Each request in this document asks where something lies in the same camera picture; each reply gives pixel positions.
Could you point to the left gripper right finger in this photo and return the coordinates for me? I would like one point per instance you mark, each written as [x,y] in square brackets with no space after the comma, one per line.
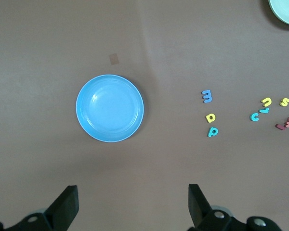
[200,211]

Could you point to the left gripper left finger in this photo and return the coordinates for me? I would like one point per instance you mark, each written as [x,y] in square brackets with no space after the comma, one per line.
[65,211]

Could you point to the teal foam letter p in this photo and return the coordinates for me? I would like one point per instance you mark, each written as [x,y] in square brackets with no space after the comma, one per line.
[212,132]

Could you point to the yellow foam letter a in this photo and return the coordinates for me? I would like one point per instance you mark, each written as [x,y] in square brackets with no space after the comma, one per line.
[210,117]

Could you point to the blue foam letter m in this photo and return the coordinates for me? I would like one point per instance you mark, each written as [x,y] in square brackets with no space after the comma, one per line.
[206,96]

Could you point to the teal foam letter c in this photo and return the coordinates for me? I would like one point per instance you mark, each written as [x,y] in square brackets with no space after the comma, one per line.
[252,117]

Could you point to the blue plate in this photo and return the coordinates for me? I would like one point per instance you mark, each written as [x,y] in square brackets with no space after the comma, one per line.
[109,108]

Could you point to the dark red foam letter l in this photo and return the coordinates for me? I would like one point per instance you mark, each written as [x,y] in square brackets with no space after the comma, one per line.
[280,126]

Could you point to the teal foam letter r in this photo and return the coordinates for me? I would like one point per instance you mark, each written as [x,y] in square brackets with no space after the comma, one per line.
[264,111]

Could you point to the yellow foam letter u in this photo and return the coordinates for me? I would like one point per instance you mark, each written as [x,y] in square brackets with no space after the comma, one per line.
[267,101]

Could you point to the yellow foam letter s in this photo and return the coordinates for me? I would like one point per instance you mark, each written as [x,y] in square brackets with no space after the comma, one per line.
[284,101]

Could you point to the brown tape patch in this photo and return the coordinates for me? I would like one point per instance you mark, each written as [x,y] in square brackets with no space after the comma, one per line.
[114,59]

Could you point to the pale green plate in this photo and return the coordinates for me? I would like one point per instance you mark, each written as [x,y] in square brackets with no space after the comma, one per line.
[286,12]

